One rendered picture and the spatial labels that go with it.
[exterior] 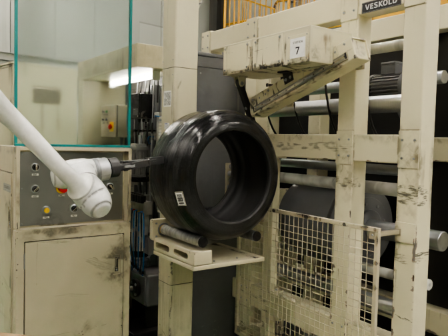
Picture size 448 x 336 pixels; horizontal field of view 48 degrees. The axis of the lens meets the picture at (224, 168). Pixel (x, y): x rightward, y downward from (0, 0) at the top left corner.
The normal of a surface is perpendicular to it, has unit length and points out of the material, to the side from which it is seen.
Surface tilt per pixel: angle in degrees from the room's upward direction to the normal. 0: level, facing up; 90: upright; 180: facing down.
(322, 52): 90
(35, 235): 90
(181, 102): 90
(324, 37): 90
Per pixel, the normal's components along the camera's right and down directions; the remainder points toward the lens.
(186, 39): 0.57, 0.06
